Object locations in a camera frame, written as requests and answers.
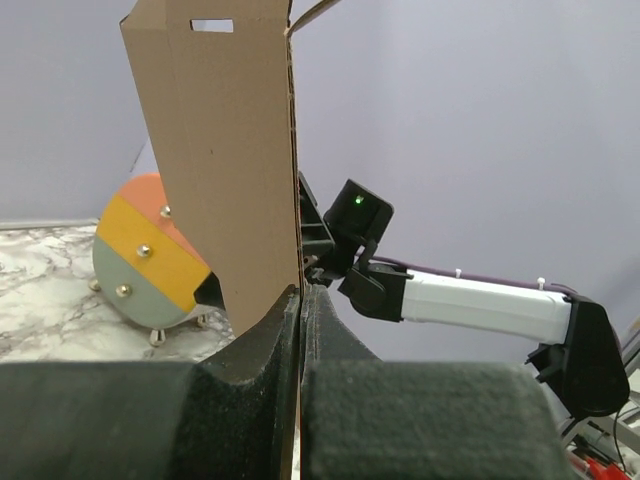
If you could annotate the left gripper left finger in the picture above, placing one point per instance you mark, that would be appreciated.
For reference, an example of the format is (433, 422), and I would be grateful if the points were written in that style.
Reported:
(145, 400)

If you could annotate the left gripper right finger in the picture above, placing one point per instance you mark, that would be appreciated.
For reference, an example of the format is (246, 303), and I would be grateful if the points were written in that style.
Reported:
(364, 418)

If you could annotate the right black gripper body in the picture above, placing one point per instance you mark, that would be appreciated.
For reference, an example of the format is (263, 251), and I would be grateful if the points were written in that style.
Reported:
(316, 239)

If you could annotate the brown cardboard box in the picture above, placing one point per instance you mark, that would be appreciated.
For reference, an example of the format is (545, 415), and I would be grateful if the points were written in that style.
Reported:
(215, 83)

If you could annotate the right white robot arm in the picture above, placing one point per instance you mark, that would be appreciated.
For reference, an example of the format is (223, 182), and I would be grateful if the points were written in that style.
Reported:
(578, 354)

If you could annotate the cream cylinder with coloured face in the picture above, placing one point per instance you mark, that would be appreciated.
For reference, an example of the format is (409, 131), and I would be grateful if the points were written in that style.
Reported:
(145, 268)

